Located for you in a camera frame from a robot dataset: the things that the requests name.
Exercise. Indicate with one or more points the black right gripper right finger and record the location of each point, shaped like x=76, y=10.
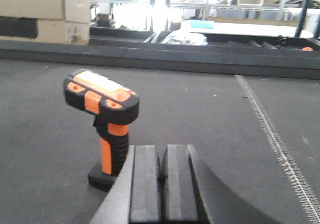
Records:
x=193, y=194

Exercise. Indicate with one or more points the orange black barcode scanner gun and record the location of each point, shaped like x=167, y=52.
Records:
x=114, y=108

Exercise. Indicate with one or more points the lower cardboard box black print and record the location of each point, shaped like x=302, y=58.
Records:
x=43, y=31

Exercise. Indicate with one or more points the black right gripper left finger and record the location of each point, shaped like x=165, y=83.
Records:
x=135, y=197

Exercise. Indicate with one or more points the light blue foam pad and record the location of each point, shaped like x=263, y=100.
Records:
x=201, y=24

